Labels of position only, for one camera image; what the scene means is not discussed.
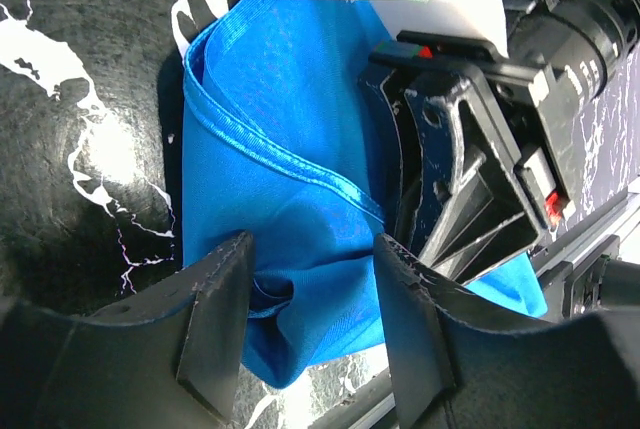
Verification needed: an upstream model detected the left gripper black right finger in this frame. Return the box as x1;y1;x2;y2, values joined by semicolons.
374;234;639;428

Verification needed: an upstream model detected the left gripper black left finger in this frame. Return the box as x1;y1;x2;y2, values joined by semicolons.
1;232;255;428

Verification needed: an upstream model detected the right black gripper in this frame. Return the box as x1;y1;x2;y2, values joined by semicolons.
358;31;576;284

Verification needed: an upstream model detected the blue cloth napkin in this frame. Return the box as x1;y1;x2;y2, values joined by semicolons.
180;0;549;390

